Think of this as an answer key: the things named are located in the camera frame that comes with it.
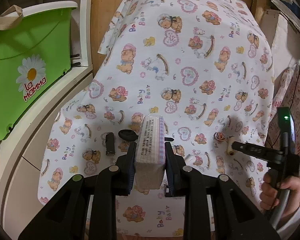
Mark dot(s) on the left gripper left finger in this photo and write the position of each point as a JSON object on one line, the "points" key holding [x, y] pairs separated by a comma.
{"points": [[65, 215]]}

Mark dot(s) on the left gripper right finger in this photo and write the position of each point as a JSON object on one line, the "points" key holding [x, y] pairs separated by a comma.
{"points": [[214, 198]]}

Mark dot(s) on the cream thread spool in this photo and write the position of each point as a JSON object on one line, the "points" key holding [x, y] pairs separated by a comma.
{"points": [[230, 151]]}

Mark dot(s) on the right hand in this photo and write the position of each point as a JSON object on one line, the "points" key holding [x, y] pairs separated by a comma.
{"points": [[270, 195]]}

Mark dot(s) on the red patterned cloth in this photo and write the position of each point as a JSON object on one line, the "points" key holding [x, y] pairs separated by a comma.
{"points": [[288, 95]]}

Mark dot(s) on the white wooden shelf unit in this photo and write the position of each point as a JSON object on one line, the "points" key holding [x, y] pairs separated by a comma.
{"points": [[22, 152]]}

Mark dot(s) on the crumpled clear plastic wrapper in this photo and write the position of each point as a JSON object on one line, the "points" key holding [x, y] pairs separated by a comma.
{"points": [[189, 158]]}

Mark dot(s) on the small black lighter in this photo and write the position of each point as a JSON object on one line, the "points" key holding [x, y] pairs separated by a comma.
{"points": [[110, 144]]}

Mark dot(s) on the black plastic spoon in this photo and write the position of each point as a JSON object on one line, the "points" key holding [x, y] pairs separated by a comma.
{"points": [[128, 135]]}

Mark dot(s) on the baby bear patterned tablecloth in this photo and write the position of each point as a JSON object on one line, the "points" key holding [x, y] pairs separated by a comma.
{"points": [[203, 65]]}

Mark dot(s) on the green plastic storage box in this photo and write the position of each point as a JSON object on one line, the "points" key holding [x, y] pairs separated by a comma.
{"points": [[34, 53]]}

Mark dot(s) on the beige cloth bag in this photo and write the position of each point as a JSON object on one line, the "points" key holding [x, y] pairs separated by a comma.
{"points": [[5, 20]]}

